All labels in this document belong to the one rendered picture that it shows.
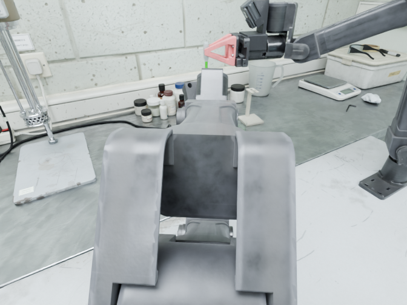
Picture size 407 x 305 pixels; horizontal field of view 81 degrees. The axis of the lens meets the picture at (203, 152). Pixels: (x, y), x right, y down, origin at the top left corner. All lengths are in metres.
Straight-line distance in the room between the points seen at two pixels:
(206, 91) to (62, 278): 0.44
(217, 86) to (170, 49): 0.77
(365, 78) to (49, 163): 1.47
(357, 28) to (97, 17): 0.83
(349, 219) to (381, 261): 0.11
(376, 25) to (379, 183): 0.40
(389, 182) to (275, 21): 0.53
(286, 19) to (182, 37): 0.60
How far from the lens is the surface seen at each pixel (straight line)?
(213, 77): 0.41
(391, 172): 0.82
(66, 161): 0.85
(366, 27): 0.67
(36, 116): 0.78
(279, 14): 0.67
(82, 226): 0.64
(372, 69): 1.53
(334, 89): 1.39
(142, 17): 1.10
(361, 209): 0.72
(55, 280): 0.58
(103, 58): 1.09
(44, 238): 0.66
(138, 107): 1.05
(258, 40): 0.65
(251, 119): 1.00
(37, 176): 0.83
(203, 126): 0.16
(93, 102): 1.08
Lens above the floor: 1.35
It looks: 35 degrees down
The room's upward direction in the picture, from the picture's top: straight up
